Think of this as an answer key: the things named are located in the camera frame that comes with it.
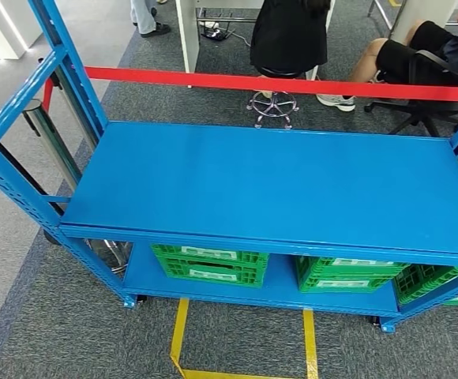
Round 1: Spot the chrome stool base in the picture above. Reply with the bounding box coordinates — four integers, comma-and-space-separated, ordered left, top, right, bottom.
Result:
246, 68, 300, 130

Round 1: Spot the blue metal shelf rack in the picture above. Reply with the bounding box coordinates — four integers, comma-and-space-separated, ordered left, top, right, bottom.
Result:
0, 0, 458, 334

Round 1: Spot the white lit plinth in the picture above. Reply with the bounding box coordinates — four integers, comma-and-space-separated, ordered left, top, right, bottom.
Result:
0, 0, 44, 61

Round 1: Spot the red barrier belt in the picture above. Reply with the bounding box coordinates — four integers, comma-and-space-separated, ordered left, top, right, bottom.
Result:
41, 66, 458, 112

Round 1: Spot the black power strip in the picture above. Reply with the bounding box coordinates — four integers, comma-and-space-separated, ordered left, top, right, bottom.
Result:
200, 21, 238, 43

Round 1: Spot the black office chair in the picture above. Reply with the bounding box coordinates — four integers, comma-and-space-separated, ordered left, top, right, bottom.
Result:
363, 49, 458, 138

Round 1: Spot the person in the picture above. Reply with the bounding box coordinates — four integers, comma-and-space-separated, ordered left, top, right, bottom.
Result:
129, 0, 171, 39
249, 0, 332, 100
315, 2, 458, 113

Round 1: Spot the black stanchion post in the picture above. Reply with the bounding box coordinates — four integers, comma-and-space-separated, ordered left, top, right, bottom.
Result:
0, 117, 64, 216

